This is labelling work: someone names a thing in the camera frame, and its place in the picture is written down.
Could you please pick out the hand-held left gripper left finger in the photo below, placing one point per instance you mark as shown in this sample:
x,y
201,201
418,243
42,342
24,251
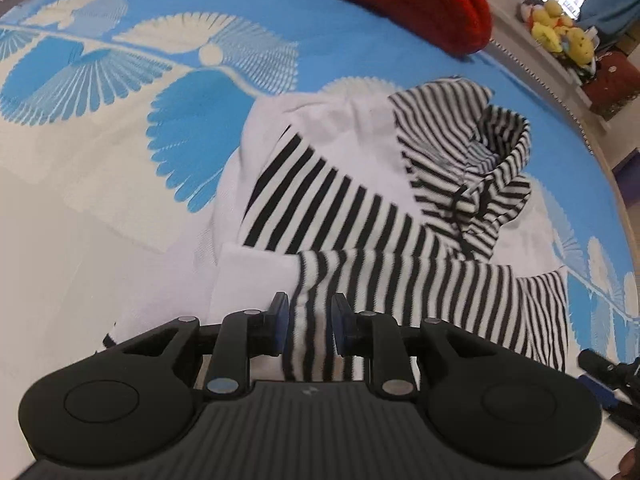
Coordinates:
x,y
281,321

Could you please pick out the dark red box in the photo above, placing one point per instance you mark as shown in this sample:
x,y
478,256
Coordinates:
x,y
615,82

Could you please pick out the purple furniture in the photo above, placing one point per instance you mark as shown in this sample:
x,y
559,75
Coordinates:
x,y
627,165

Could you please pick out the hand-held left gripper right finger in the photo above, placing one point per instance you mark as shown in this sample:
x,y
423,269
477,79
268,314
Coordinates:
x,y
339,324

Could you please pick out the yellow plush toy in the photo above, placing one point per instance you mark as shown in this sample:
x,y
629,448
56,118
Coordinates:
x,y
550,25
580,45

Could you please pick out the white bench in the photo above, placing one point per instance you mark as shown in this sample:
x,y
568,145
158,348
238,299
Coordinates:
x,y
540,67

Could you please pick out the blue white printed blanket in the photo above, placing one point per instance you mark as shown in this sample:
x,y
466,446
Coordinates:
x,y
100,125

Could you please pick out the black white striped hoodie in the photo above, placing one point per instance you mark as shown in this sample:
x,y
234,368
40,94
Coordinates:
x,y
380,195

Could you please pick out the blue curtain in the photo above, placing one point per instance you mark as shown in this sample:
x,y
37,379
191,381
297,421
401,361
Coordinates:
x,y
612,2

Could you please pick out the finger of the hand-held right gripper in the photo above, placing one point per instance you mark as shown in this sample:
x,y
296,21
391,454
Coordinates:
x,y
597,362

